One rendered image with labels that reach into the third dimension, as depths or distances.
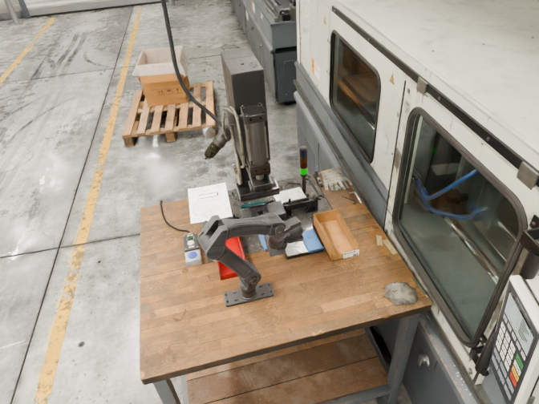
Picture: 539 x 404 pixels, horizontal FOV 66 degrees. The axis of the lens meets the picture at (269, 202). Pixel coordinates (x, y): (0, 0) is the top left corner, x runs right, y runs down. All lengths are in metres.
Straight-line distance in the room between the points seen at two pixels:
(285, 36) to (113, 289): 3.13
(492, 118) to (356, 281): 0.84
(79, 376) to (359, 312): 1.80
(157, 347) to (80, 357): 1.31
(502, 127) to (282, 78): 3.87
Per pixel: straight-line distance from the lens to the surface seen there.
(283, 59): 4.86
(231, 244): 1.93
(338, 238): 1.93
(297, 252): 1.84
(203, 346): 1.62
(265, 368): 2.33
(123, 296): 3.12
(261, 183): 1.80
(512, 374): 1.28
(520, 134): 1.23
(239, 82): 1.66
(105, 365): 2.83
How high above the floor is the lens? 2.25
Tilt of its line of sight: 39 degrees down
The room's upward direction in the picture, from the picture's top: 5 degrees counter-clockwise
